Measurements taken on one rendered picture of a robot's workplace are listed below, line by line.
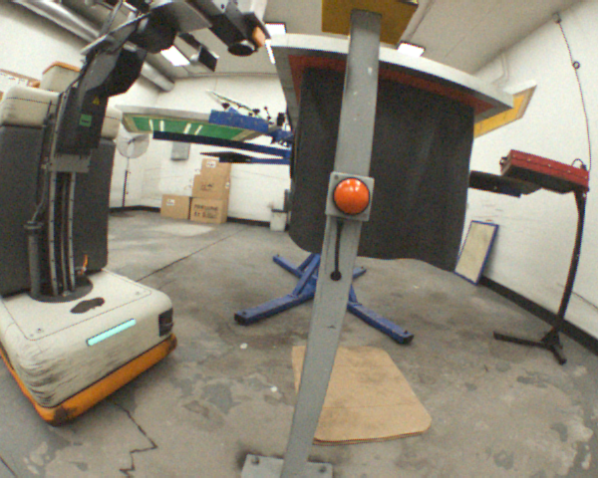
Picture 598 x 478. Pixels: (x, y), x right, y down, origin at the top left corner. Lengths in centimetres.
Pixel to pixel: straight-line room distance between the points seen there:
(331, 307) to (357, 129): 22
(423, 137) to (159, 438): 100
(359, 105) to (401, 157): 33
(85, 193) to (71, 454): 82
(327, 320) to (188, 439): 58
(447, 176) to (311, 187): 33
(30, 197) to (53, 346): 45
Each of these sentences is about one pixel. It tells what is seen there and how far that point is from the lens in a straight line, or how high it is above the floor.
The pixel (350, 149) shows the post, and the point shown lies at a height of 71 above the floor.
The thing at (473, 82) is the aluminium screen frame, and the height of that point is 97.
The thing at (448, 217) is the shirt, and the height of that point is 65.
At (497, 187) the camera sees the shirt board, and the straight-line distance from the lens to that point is 180.
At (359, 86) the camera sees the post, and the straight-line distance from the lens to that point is 36.
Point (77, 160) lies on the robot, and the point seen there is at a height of 69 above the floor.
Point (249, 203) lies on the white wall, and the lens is 538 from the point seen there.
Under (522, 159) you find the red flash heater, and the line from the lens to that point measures 165.
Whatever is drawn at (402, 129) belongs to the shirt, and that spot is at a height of 83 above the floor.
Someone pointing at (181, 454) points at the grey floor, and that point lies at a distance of 79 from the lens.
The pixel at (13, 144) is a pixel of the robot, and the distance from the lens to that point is 92.
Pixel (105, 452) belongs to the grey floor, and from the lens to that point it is 81.
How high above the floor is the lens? 64
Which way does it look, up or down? 8 degrees down
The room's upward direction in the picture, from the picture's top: 8 degrees clockwise
